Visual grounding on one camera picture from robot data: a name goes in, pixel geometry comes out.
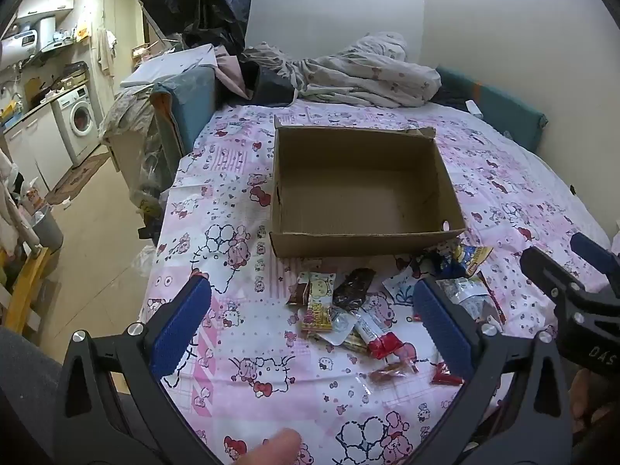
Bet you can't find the grey bucket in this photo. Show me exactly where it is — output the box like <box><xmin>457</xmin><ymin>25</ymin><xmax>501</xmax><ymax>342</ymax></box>
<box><xmin>31</xmin><ymin>203</ymin><xmax>64</xmax><ymax>253</ymax></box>

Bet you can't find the red white snack bar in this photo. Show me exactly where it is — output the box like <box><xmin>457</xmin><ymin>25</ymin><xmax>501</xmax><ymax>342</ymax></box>
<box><xmin>356</xmin><ymin>307</ymin><xmax>405</xmax><ymax>360</ymax></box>

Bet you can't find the small brown chocolate packet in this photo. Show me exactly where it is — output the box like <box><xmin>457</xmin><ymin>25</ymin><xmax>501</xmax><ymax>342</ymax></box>
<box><xmin>286</xmin><ymin>272</ymin><xmax>311</xmax><ymax>306</ymax></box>

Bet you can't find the person's left hand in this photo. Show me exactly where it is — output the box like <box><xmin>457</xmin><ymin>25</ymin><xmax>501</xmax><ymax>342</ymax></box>
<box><xmin>237</xmin><ymin>429</ymin><xmax>304</xmax><ymax>465</ymax></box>

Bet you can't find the black plastic bag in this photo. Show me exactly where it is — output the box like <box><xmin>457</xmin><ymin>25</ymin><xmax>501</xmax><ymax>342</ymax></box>
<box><xmin>137</xmin><ymin>0</ymin><xmax>255</xmax><ymax>54</ymax></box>

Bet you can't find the black cloth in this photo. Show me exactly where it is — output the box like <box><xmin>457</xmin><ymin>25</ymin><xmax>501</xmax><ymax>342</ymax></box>
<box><xmin>242</xmin><ymin>60</ymin><xmax>296</xmax><ymax>105</ymax></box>

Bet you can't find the pink cartoon printed bed sheet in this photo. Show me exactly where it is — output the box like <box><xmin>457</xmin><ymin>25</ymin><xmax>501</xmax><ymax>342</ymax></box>
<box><xmin>138</xmin><ymin>99</ymin><xmax>620</xmax><ymax>465</ymax></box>

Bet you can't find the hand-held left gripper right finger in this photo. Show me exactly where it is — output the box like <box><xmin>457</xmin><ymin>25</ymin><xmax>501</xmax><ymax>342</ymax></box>
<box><xmin>413</xmin><ymin>276</ymin><xmax>575</xmax><ymax>465</ymax></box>

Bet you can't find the small white jelly cup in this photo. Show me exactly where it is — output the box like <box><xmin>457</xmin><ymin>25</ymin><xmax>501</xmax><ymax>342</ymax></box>
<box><xmin>320</xmin><ymin>311</ymin><xmax>359</xmax><ymax>347</ymax></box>

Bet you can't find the teal cushioned headboard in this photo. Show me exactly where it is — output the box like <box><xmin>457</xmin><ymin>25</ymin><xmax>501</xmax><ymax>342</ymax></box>
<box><xmin>436</xmin><ymin>67</ymin><xmax>548</xmax><ymax>153</ymax></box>

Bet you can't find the brown cardboard box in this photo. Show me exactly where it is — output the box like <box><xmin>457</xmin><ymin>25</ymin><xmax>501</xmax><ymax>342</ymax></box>
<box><xmin>269</xmin><ymin>115</ymin><xmax>467</xmax><ymax>258</ymax></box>

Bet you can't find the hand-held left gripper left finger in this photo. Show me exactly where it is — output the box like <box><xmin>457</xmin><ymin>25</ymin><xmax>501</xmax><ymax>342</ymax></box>
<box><xmin>52</xmin><ymin>275</ymin><xmax>224</xmax><ymax>465</ymax></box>

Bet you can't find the white water heater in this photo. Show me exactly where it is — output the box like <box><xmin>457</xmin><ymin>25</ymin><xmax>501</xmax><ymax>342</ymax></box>
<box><xmin>0</xmin><ymin>17</ymin><xmax>56</xmax><ymax>66</ymax></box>

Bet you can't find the pink cloth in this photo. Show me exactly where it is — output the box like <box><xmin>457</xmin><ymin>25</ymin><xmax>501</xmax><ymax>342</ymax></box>
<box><xmin>215</xmin><ymin>46</ymin><xmax>249</xmax><ymax>98</ymax></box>

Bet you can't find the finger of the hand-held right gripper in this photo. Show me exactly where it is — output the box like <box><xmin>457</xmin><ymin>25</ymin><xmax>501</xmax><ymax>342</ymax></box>
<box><xmin>520</xmin><ymin>247</ymin><xmax>590</xmax><ymax>312</ymax></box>
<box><xmin>570</xmin><ymin>232</ymin><xmax>620</xmax><ymax>297</ymax></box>

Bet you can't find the yellow wooden rack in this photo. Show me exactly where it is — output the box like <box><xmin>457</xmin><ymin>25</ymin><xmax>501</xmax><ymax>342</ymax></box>
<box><xmin>0</xmin><ymin>247</ymin><xmax>52</xmax><ymax>335</ymax></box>

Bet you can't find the white washing machine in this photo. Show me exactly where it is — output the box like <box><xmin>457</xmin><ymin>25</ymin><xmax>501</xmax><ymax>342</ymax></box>
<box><xmin>51</xmin><ymin>84</ymin><xmax>103</xmax><ymax>165</ymax></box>

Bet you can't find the yellow cartoon snack packet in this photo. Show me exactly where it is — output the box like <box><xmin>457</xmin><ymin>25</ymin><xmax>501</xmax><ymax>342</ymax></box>
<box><xmin>300</xmin><ymin>272</ymin><xmax>337</xmax><ymax>341</ymax></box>

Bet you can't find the white kitchen cabinet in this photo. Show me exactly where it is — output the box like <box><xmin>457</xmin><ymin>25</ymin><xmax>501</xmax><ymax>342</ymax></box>
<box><xmin>2</xmin><ymin>104</ymin><xmax>64</xmax><ymax>195</ymax></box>

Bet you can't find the brown door mat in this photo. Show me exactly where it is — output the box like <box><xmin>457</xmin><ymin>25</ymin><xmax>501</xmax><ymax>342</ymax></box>
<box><xmin>45</xmin><ymin>152</ymin><xmax>112</xmax><ymax>207</ymax></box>

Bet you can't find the white flat board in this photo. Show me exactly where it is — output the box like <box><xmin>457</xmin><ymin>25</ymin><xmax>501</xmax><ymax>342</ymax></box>
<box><xmin>120</xmin><ymin>43</ymin><xmax>216</xmax><ymax>88</ymax></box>

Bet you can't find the teal cushioned armrest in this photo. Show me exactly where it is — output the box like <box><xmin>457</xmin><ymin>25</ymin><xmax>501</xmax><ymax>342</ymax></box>
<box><xmin>150</xmin><ymin>65</ymin><xmax>219</xmax><ymax>156</ymax></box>

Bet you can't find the small red snack packet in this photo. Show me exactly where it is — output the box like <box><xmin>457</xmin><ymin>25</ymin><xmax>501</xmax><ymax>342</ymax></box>
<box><xmin>431</xmin><ymin>362</ymin><xmax>461</xmax><ymax>386</ymax></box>

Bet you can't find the blue yellow snack bag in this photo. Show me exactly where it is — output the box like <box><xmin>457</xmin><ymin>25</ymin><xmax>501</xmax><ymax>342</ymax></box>
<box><xmin>426</xmin><ymin>242</ymin><xmax>495</xmax><ymax>279</ymax></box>

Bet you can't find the clear plastic bag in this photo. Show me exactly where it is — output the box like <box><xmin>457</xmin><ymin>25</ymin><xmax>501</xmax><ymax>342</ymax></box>
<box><xmin>128</xmin><ymin>145</ymin><xmax>165</xmax><ymax>214</ymax></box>

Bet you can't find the clear brown snack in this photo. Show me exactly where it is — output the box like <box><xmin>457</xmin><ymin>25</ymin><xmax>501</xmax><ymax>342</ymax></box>
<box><xmin>368</xmin><ymin>361</ymin><xmax>420</xmax><ymax>384</ymax></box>

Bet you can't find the grey patterned cloth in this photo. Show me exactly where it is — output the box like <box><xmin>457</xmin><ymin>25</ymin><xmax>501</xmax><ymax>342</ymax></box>
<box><xmin>99</xmin><ymin>90</ymin><xmax>156</xmax><ymax>141</ymax></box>

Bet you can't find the person's right hand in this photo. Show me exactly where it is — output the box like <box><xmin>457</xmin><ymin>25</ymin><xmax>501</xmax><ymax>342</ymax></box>
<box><xmin>568</xmin><ymin>370</ymin><xmax>620</xmax><ymax>439</ymax></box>

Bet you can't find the white wall cabinet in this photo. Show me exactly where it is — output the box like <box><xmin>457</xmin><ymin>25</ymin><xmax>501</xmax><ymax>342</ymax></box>
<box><xmin>17</xmin><ymin>0</ymin><xmax>76</xmax><ymax>22</ymax></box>

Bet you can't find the crumpled floral duvet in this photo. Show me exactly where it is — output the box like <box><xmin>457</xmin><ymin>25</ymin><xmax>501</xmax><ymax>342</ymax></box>
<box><xmin>242</xmin><ymin>31</ymin><xmax>443</xmax><ymax>107</ymax></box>

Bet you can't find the white hanging towel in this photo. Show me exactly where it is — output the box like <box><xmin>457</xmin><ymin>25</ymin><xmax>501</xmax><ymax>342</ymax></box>
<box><xmin>97</xmin><ymin>29</ymin><xmax>117</xmax><ymax>76</ymax></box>

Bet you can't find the dark brown snack packet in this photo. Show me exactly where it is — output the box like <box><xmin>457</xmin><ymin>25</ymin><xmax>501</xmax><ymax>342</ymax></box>
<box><xmin>332</xmin><ymin>268</ymin><xmax>376</xmax><ymax>312</ymax></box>

